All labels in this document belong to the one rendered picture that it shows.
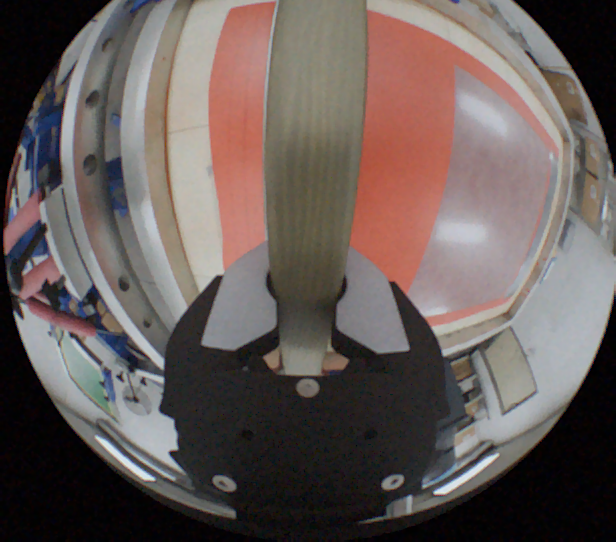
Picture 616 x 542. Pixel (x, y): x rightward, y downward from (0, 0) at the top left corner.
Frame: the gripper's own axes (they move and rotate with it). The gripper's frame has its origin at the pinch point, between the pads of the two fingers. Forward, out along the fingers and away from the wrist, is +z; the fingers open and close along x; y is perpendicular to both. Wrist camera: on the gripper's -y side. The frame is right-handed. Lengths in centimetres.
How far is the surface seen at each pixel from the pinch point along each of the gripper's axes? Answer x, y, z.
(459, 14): 14.4, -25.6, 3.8
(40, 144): -68, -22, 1
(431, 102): 10.4, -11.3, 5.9
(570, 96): 276, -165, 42
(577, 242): 368, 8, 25
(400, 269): 10.9, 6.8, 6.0
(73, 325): -60, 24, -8
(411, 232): 10.8, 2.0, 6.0
